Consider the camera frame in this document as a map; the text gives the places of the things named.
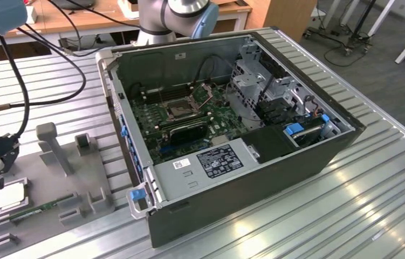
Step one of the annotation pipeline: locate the black plastic disk bay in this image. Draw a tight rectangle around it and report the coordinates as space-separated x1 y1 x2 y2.
254 97 296 126

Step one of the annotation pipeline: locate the wooden desk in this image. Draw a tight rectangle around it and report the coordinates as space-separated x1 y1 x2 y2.
0 0 253 51

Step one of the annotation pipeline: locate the green RAM stick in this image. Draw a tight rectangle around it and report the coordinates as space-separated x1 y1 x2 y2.
9 195 76 221

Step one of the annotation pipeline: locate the black open PC case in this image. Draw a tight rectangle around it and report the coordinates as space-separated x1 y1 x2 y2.
94 26 365 249

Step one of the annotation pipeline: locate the silver CPU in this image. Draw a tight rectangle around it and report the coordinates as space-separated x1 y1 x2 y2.
0 181 31 211

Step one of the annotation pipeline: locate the grey plastic parts rack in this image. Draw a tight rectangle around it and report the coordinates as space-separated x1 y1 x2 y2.
0 121 116 259

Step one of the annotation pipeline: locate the silver metal drive cage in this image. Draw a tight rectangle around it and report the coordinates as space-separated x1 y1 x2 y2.
230 37 296 125

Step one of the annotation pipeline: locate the black wheeled stand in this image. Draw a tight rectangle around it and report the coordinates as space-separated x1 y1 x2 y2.
302 0 377 57

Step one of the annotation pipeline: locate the wooden cabinet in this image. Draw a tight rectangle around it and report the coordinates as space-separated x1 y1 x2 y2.
245 0 318 43

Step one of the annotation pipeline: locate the white box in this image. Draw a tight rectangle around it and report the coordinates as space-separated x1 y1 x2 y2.
24 5 39 24

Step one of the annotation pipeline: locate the green motherboard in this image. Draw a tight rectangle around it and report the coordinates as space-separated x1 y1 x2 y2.
129 83 249 165

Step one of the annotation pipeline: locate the black graphics card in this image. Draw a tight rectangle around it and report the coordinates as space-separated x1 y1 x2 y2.
168 120 212 146

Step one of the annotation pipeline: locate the looped black wire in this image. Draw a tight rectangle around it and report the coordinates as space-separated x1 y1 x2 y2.
192 54 232 85

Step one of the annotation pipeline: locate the RAM slot with white clips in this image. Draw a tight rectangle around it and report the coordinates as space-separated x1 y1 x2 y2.
141 89 194 100
157 114 210 127
140 83 193 94

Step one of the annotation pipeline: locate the silver finned heatsink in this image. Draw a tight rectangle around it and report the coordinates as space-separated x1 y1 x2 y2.
208 136 230 148

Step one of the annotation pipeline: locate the black cable with brass plug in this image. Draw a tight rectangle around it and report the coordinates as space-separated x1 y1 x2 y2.
0 25 88 118

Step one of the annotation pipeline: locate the metal socket cover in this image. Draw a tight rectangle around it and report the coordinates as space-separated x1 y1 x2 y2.
186 83 216 108

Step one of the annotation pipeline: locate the grey power supply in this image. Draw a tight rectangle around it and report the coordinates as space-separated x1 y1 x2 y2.
150 139 260 202

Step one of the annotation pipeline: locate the CPU socket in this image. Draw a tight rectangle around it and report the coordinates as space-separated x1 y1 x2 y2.
164 98 205 122

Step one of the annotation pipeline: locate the blue disk carrier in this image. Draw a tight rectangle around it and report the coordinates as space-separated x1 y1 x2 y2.
282 122 324 148

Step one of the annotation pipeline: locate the thick black cable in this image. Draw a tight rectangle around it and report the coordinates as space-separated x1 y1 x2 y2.
0 33 31 140

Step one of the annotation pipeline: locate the thin black cable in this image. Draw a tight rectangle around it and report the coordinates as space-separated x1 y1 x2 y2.
47 0 82 52

